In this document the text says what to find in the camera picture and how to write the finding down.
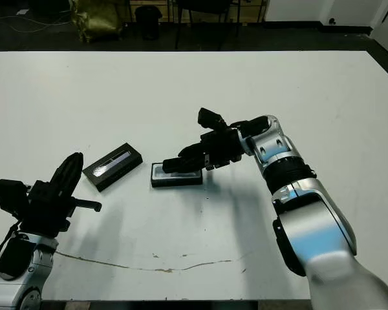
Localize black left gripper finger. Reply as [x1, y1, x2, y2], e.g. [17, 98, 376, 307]
[62, 150, 85, 198]
[50, 150, 80, 197]

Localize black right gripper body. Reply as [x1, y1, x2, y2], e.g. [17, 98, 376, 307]
[199, 128, 247, 171]

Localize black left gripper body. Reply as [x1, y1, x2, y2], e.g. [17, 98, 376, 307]
[18, 180, 102, 239]

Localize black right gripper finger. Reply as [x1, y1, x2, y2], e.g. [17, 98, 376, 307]
[177, 143, 208, 160]
[182, 154, 211, 173]

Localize black pocket camera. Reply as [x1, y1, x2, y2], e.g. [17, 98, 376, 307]
[162, 157, 186, 174]

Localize black box lid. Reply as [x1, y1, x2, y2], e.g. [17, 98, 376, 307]
[81, 141, 144, 193]

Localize black box with white insert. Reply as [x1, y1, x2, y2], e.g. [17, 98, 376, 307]
[149, 161, 204, 189]

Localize black waste bin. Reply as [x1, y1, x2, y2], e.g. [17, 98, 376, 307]
[134, 6, 164, 41]

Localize black mesh office chair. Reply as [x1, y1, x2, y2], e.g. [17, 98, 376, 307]
[174, 0, 241, 51]

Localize yellow-green plastic bag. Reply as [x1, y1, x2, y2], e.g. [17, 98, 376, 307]
[67, 0, 124, 45]

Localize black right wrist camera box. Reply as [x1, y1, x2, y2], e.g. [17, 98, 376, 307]
[197, 107, 228, 130]

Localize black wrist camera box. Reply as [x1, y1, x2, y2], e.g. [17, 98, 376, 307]
[197, 107, 228, 130]
[0, 178, 30, 216]

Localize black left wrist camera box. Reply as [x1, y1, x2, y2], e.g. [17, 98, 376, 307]
[0, 178, 30, 216]

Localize white floor cable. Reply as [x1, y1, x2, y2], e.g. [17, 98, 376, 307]
[0, 14, 72, 34]

